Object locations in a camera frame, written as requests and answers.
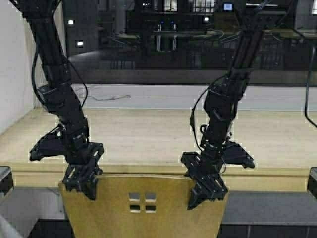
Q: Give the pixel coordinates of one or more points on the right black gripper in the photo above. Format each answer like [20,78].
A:
[205,167]

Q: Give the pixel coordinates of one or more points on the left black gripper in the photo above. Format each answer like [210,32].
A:
[78,152]

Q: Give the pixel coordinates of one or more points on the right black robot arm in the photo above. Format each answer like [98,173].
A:
[223,95]

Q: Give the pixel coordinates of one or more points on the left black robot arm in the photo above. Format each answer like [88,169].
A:
[57,95]

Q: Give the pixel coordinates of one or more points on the right silver robot base corner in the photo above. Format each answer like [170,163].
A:
[312,182]

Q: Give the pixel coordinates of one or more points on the left silver robot base corner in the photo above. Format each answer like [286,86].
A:
[6,180]

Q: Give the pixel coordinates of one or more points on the long wooden counter table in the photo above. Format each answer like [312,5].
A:
[283,145]

